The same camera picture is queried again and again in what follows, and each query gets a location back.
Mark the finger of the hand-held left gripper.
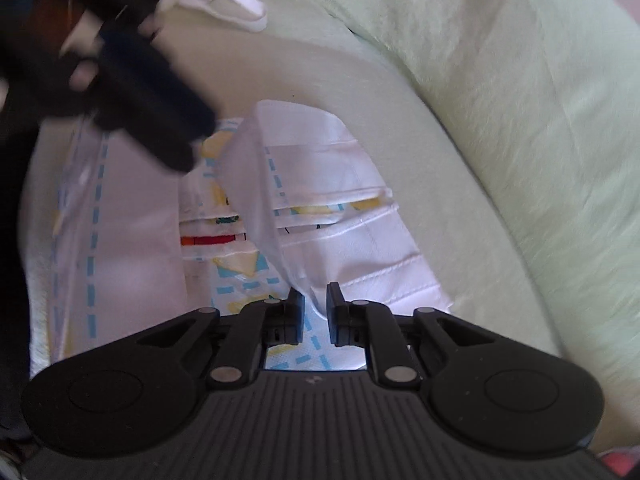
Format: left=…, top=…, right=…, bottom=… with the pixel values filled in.
left=95, top=25, right=217, bottom=173

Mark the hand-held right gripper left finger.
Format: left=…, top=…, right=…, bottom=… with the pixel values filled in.
left=135, top=287, right=306, bottom=390

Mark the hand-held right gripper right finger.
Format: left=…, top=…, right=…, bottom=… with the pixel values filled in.
left=326, top=282, right=488, bottom=390

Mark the printed blue yellow shopping bag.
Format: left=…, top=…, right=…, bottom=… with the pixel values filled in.
left=27, top=100, right=456, bottom=373

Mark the sofa with green cover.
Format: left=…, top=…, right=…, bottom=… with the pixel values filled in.
left=30, top=0, right=640, bottom=461

